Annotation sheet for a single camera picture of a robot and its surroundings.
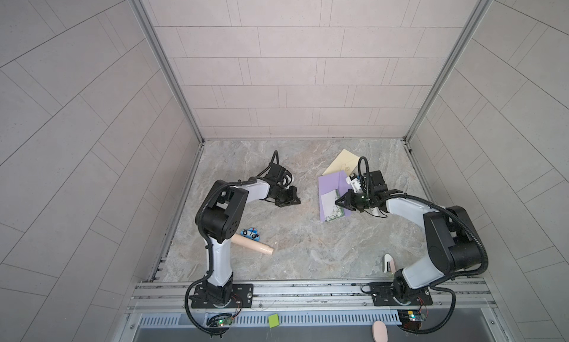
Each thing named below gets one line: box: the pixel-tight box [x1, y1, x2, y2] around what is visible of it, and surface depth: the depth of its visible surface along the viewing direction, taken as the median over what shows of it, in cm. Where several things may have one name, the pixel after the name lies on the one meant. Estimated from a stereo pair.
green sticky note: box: [268, 313, 281, 328], surface depth 66 cm
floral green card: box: [320, 188, 346, 223], surface depth 90 cm
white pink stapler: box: [383, 253, 397, 274], surface depth 78 cm
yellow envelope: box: [322, 148, 361, 177], surface depth 108 cm
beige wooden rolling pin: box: [231, 233, 275, 256], surface depth 82 cm
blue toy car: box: [240, 227, 261, 242], surface depth 84 cm
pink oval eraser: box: [372, 320, 389, 342], surface depth 65 cm
